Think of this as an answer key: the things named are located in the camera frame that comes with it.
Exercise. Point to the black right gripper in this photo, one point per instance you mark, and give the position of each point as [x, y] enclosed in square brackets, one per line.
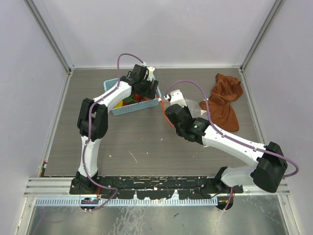
[187, 110]

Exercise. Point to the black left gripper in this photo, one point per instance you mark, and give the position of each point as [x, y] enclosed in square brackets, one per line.
[149, 93]

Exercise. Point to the clear zip top bag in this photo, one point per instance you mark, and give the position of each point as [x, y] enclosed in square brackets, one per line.
[194, 108]

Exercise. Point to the light blue plastic basket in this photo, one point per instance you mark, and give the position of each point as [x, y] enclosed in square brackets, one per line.
[131, 107]

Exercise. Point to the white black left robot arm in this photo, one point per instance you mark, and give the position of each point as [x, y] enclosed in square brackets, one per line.
[93, 119]

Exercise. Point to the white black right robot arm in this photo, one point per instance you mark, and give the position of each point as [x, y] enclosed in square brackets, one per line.
[265, 166]

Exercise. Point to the red strawberry cluster with leaves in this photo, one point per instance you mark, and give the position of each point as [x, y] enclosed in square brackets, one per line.
[134, 98]

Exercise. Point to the yellow star fruit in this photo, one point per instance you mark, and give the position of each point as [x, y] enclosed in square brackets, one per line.
[119, 104]

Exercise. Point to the brown cloth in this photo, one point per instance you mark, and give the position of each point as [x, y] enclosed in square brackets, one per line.
[228, 89]

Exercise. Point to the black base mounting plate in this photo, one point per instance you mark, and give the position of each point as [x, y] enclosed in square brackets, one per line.
[154, 188]

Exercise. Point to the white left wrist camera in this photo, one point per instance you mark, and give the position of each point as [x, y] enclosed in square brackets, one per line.
[151, 71]

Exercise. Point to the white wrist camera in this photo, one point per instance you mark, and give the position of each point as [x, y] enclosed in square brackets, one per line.
[176, 97]
[151, 71]

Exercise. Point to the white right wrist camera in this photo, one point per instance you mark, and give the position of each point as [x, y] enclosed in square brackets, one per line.
[176, 97]

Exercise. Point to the left aluminium frame post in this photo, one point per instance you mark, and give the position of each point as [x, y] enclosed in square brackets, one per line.
[46, 24]

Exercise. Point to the aluminium frame post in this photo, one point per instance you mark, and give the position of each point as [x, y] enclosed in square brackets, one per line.
[46, 24]
[264, 28]

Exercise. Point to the slotted cable duct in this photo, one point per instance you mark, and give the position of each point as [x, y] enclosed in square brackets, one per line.
[86, 201]

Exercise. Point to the right aluminium frame post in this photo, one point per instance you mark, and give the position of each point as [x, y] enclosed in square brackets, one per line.
[264, 28]

